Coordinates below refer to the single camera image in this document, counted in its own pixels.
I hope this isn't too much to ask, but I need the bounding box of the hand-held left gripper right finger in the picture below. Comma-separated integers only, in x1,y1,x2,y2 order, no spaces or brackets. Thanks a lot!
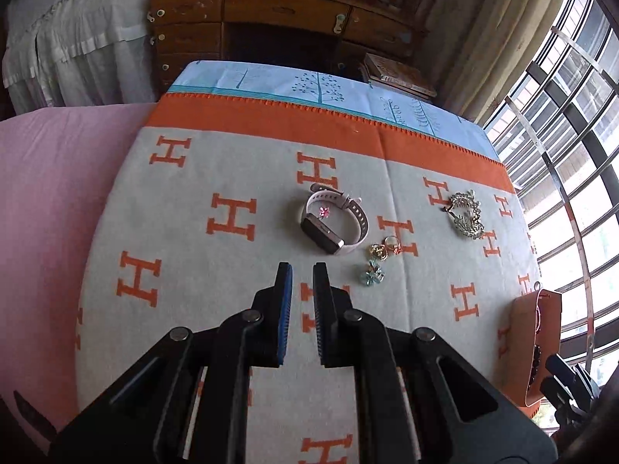
312,262,558,464

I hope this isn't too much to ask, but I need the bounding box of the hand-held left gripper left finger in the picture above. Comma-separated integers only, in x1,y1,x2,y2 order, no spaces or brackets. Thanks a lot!
48,262,294,464

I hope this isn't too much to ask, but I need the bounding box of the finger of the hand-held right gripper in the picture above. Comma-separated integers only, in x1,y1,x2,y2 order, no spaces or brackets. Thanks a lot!
539,376,588,426
545,354,600,399

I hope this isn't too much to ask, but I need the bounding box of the orange jewellery box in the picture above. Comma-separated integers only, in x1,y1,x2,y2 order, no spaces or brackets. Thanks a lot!
503,290,564,409

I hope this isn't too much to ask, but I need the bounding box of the blue flower ring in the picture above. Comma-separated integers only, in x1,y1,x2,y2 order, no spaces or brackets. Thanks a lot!
359,261,386,287

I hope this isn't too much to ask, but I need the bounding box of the pink band smartwatch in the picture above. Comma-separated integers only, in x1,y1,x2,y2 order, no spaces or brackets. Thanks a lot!
300,183,371,255

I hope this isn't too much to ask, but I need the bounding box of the grey and orange printed blanket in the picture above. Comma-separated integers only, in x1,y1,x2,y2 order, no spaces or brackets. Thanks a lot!
75,92,542,464

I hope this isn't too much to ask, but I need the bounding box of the light blue tree-print sheet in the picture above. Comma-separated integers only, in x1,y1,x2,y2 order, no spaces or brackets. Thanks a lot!
167,60,501,160

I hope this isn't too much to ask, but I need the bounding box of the pink bedding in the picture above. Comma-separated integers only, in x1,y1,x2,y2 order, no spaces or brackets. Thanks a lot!
0,104,160,445

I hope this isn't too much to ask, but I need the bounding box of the stack of books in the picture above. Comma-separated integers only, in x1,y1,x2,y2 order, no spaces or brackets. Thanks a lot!
360,52,438,100

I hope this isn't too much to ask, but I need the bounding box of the metal window grille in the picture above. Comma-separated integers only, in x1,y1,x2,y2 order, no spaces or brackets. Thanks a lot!
476,0,619,426

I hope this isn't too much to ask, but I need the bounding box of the brown wooden dresser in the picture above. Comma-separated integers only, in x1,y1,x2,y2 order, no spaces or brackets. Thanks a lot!
149,0,421,95

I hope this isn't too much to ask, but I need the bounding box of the beige curtain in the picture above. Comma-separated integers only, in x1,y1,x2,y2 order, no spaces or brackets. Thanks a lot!
421,0,576,121

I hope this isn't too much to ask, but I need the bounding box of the white ruffled curtain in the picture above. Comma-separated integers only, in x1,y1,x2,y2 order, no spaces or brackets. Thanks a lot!
2,0,177,114

